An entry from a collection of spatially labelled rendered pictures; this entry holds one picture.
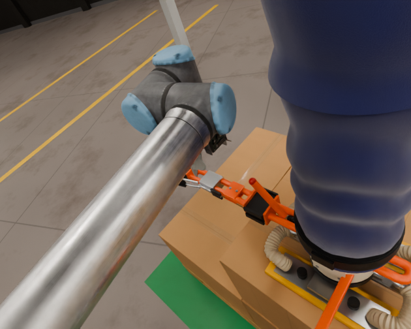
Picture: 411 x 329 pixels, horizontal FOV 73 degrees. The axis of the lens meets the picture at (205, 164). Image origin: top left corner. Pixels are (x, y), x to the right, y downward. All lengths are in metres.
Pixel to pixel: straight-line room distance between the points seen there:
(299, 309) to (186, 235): 0.83
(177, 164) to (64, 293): 0.21
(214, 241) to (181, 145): 1.11
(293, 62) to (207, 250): 1.24
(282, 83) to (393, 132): 0.14
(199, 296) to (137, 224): 1.66
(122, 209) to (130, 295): 1.89
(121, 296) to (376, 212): 1.97
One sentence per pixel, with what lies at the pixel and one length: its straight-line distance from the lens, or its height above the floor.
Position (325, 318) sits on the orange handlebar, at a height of 1.09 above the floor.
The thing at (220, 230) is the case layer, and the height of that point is 0.54.
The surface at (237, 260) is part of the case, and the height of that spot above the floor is 0.94.
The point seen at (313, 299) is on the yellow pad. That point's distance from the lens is 0.89.
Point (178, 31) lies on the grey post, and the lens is 3.75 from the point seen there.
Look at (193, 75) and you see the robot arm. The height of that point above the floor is 1.53.
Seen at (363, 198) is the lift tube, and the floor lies 1.42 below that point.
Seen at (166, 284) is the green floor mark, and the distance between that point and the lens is 2.13.
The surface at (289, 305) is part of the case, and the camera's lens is 0.91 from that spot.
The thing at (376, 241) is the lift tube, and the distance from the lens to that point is 0.61.
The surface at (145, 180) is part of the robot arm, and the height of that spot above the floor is 1.57.
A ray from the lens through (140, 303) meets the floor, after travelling 2.18.
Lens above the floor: 1.82
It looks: 43 degrees down
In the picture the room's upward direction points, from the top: 24 degrees counter-clockwise
